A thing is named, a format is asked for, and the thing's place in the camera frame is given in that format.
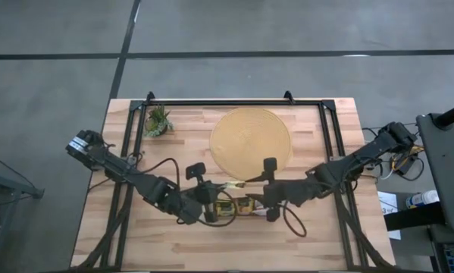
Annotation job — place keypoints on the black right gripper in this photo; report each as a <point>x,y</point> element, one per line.
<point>275,193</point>

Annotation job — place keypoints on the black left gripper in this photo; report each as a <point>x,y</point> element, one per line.
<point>207,193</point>

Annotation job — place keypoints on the small potted succulent plant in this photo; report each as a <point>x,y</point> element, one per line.
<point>158,122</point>

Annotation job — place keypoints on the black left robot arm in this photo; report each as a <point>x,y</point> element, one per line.
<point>135,178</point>

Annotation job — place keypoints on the dark metal side stand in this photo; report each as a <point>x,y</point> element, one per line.
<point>7,186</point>

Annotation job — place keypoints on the black shelf bar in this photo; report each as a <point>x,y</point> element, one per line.
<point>412,217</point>

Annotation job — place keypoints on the white paper sheet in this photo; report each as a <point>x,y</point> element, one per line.
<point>387,203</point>

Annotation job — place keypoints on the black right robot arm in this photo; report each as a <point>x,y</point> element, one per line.
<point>344,170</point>

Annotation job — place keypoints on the black yellow power adapter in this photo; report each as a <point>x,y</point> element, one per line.
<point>405,165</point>

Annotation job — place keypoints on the white bottle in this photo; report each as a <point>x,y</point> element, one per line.
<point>423,199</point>

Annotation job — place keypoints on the round woven tan placemat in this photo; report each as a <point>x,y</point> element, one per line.
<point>249,140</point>

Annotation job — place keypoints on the wooden three-compartment tray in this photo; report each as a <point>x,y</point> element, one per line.
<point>249,215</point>

